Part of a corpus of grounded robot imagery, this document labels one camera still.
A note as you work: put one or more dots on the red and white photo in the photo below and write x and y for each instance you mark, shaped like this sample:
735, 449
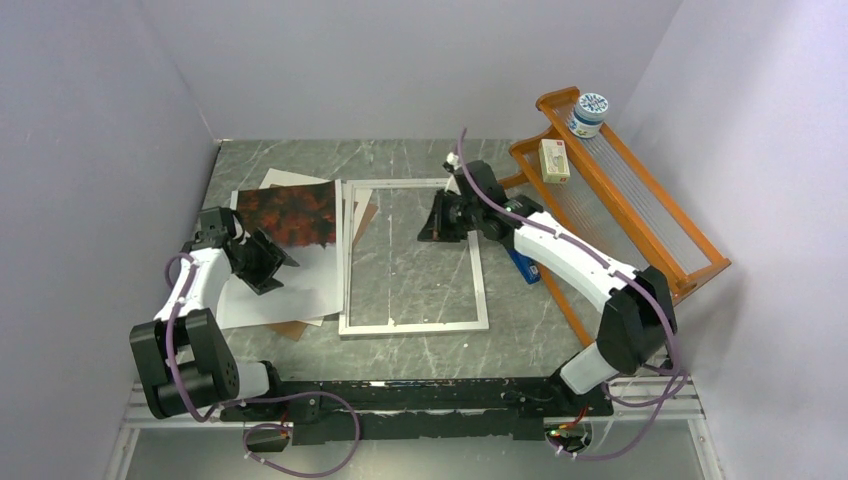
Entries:
305, 221

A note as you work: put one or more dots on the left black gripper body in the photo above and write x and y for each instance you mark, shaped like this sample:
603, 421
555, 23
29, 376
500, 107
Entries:
242, 244

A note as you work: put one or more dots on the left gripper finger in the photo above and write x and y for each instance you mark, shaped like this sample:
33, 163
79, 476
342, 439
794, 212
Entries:
261, 279
272, 252

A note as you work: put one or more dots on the small cream box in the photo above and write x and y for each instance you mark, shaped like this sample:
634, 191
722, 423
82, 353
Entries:
553, 160

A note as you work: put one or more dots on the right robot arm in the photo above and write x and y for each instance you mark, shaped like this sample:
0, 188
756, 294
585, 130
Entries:
635, 305

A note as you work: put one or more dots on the blue white round jar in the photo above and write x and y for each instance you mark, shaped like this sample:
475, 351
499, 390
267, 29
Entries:
588, 115

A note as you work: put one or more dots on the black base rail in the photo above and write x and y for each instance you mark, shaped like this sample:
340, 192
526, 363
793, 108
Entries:
521, 408

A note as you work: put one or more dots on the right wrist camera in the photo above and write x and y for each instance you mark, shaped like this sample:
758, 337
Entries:
454, 167

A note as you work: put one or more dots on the blue stapler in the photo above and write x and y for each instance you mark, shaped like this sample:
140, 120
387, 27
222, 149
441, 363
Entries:
526, 267

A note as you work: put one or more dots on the orange wooden shelf rack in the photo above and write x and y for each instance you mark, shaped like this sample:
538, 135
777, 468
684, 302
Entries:
613, 201

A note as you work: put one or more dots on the brown backing board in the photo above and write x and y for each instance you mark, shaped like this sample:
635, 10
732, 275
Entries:
363, 214

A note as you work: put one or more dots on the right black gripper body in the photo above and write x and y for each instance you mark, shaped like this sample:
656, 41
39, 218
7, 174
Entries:
469, 214

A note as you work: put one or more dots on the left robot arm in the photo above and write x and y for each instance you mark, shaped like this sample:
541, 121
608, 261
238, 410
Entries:
184, 363

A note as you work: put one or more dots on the white picture frame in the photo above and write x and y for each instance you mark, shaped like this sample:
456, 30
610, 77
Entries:
399, 286

